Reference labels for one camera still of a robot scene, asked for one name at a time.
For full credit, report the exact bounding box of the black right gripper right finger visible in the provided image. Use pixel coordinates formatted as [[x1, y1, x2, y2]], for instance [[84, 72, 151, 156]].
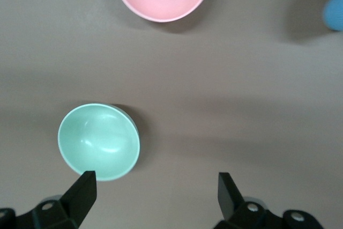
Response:
[[214, 172, 325, 229]]

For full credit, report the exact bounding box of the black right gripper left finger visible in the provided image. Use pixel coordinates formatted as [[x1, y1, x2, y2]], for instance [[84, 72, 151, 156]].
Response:
[[16, 170, 97, 229]]

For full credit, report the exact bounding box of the green bowl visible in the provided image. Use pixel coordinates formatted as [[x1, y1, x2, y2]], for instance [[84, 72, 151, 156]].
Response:
[[57, 102, 141, 182]]

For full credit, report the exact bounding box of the blue cup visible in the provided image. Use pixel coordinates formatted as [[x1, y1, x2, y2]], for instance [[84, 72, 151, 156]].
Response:
[[323, 0, 343, 32]]

